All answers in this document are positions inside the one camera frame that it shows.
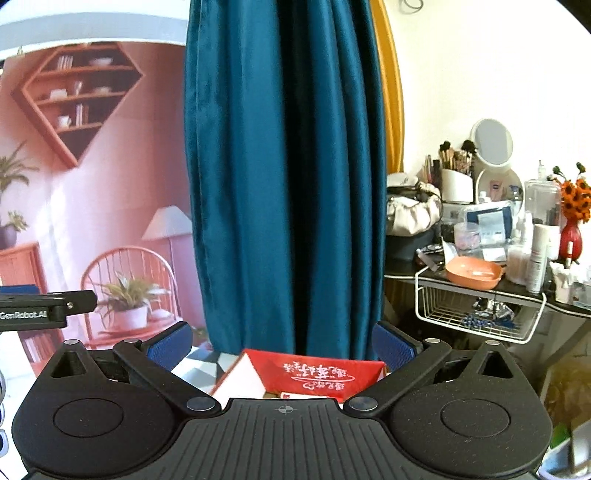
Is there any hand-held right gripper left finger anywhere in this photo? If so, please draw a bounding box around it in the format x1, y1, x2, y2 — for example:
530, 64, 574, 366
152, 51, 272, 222
48, 322, 220, 414

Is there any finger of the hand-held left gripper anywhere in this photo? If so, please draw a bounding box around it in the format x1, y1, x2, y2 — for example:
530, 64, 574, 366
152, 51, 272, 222
0, 285, 98, 316

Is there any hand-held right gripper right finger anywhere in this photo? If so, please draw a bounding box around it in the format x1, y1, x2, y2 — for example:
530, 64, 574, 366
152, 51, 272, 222
345, 322, 516, 414

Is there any red strawberry cardboard box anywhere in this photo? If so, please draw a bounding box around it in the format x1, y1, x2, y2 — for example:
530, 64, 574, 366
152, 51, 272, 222
210, 348, 388, 408

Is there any black bag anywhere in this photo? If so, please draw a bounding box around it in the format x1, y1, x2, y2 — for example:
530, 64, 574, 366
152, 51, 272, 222
385, 230, 445, 262

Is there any orange plastic tray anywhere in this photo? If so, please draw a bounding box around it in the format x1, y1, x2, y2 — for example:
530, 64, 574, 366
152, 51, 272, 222
445, 257, 504, 291

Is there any clear jar of cotton pads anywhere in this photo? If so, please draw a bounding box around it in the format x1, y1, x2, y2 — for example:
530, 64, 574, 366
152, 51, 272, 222
453, 222, 481, 250

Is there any cotton swab box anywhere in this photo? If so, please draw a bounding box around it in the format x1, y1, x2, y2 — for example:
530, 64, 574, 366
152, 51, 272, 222
506, 244, 532, 284

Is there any blue flat package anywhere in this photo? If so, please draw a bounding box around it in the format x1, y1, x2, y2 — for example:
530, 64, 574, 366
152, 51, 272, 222
464, 205, 515, 241

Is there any white cap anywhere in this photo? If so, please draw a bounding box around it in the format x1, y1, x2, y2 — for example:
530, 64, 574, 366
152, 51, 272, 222
386, 172, 422, 188

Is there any white spray bottle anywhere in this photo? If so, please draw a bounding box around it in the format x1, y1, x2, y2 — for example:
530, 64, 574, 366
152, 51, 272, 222
526, 223, 550, 294

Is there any cluttered grey desk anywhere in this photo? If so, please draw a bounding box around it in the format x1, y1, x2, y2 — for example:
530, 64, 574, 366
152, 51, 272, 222
385, 257, 591, 370

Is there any white makeup brush holder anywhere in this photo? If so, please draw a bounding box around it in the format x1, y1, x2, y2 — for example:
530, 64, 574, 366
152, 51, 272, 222
436, 139, 479, 205

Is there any yellow plastic bag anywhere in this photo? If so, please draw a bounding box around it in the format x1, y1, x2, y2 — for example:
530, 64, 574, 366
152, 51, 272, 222
544, 354, 591, 426

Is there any crumpled white tissue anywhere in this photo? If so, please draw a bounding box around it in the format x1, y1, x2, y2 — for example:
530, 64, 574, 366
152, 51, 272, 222
549, 262, 588, 304

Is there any teal curtain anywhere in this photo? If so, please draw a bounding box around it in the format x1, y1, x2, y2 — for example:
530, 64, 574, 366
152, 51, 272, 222
183, 0, 388, 361

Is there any lilac plastic basin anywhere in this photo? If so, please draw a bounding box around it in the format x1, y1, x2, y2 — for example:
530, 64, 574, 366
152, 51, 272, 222
539, 415, 591, 480

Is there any red vase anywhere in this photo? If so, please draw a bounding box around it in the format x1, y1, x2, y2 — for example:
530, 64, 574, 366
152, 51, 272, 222
558, 219, 584, 260

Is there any clear acrylic organizer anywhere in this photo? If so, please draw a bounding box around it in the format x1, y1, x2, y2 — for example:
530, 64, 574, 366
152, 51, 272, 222
523, 161, 563, 228

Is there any round white vanity mirror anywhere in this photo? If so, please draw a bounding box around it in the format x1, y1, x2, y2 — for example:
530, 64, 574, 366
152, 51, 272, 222
474, 118, 526, 205

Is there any yellow curtain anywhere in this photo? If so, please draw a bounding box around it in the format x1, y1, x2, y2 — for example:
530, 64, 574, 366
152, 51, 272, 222
369, 0, 406, 175

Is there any white wire basket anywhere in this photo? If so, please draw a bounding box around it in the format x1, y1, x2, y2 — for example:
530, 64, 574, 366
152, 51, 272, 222
414, 266, 547, 345

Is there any pink room wall poster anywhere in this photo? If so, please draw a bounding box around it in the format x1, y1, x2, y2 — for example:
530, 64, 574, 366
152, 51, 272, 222
0, 11, 209, 380

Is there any beige drawstring bag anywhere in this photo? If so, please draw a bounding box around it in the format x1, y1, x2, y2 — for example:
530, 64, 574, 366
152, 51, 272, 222
386, 193, 443, 237

